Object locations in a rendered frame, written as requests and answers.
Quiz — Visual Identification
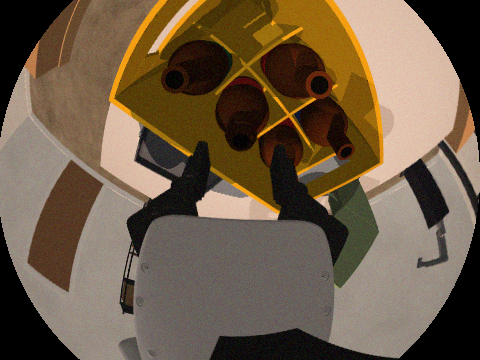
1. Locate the brown glass bottle with red label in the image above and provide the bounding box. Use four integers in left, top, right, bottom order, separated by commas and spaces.
215, 76, 270, 151

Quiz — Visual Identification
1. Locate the yellow divided crate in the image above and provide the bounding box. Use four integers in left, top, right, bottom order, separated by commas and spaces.
109, 0, 383, 214

